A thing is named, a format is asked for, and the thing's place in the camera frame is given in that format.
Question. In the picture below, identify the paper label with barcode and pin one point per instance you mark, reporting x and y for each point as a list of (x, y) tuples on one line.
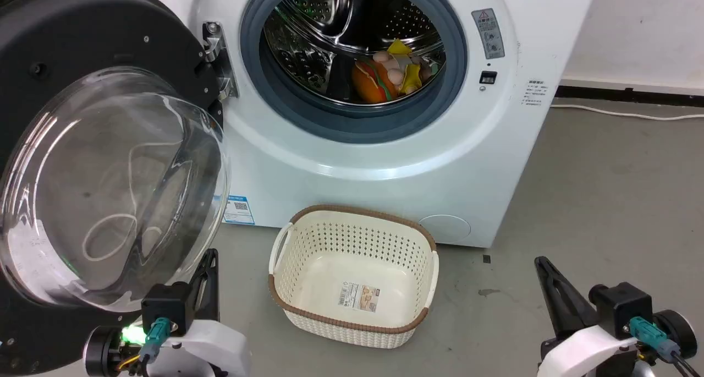
[(358, 297)]

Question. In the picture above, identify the black baseboard strip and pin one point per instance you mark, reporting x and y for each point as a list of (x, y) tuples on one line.
[(632, 95)]

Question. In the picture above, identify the metal door hinge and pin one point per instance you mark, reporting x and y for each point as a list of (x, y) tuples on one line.
[(220, 63)]

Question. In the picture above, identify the blue energy label sticker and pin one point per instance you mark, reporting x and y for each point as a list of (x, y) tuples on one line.
[(238, 209)]

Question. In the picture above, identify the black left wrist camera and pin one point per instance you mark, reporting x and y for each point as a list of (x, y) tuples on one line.
[(166, 305)]

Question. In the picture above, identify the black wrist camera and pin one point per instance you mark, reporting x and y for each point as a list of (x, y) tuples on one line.
[(166, 305), (621, 308)]

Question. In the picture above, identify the black washer door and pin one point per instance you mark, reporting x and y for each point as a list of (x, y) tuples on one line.
[(82, 25)]

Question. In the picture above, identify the round white filter cover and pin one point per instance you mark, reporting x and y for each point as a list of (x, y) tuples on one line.
[(445, 229)]

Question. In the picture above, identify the grey warning sticker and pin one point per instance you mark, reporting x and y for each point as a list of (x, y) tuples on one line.
[(488, 33)]

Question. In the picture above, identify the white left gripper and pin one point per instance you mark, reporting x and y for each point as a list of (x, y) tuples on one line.
[(214, 347)]

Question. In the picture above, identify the white perforated laundry basket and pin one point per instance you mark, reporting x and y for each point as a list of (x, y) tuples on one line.
[(308, 316)]

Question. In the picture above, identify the white text sticker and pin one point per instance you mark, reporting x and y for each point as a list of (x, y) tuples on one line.
[(535, 93)]

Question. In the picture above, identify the black door latch slot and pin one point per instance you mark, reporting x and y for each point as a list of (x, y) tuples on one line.
[(488, 77)]

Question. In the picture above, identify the stainless steel washer drum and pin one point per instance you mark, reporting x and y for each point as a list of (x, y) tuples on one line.
[(330, 14)]

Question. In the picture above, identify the doll with yellow clothing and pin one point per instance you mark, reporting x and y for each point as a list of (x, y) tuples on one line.
[(410, 69)]

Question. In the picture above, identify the white front-load washing machine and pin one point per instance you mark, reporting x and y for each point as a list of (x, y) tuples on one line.
[(385, 190)]

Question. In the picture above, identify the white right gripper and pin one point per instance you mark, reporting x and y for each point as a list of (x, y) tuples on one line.
[(588, 355)]

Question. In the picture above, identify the orange burger plush toy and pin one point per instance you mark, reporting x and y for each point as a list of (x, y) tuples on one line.
[(368, 85)]

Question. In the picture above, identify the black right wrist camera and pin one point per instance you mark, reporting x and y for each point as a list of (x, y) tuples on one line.
[(621, 308)]

